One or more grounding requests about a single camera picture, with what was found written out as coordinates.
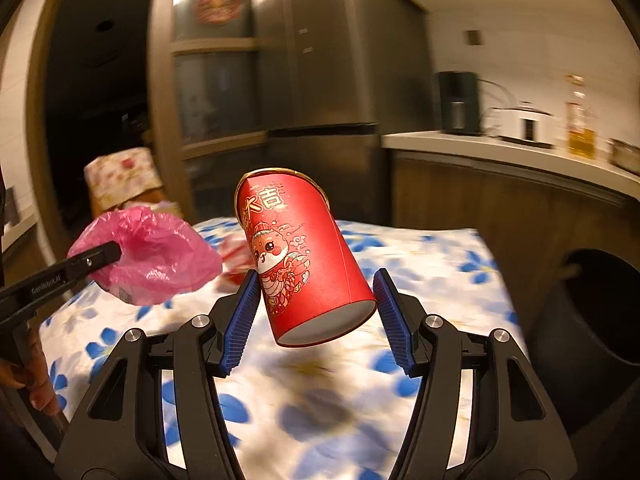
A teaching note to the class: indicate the blue floral tablecloth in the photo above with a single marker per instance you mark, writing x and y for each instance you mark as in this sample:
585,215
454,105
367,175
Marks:
430,250

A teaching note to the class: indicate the wall socket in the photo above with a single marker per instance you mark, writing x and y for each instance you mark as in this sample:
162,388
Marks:
474,37

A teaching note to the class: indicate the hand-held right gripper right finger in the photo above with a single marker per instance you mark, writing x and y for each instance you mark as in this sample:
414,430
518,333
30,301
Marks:
397,330

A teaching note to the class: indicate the red round door sticker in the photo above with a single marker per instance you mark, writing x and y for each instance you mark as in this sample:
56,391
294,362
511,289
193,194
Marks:
217,6

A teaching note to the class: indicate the person's left hand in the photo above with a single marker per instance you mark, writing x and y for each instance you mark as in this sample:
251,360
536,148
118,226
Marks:
42,385

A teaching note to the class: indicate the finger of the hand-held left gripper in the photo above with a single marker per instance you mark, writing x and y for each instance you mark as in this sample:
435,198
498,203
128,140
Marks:
97,259

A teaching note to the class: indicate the red printed packaging bag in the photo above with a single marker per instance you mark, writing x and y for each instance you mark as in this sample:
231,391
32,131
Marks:
235,260

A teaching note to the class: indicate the white slow cooker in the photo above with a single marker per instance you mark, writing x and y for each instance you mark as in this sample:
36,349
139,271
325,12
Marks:
525,125

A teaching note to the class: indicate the cardboard box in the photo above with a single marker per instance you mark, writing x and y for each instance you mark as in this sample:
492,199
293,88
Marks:
162,205

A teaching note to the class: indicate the black air fryer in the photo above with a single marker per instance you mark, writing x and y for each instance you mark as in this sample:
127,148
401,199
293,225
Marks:
459,105

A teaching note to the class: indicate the cooking oil bottle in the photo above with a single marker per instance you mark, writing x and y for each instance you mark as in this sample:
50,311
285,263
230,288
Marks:
581,130

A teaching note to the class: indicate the wooden glass sliding door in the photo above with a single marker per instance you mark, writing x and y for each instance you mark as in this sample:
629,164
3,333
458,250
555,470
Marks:
215,95

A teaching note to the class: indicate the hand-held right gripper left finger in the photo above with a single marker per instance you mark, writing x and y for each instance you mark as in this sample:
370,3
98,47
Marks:
240,330

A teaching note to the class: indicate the pink plastic bag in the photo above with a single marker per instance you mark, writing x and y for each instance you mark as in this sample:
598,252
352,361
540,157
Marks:
160,260

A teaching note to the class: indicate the grey refrigerator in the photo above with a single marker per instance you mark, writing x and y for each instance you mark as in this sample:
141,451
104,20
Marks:
340,60

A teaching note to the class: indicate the metal pot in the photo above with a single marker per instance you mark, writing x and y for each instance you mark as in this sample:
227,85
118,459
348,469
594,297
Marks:
625,157

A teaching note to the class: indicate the wooden base cabinet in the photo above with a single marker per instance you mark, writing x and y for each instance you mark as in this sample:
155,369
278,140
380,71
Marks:
475,195

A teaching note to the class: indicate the black trash bin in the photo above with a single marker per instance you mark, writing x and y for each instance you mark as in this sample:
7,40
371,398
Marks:
575,320

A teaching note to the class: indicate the red printed paper cup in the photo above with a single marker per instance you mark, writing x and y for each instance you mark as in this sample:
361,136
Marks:
310,260

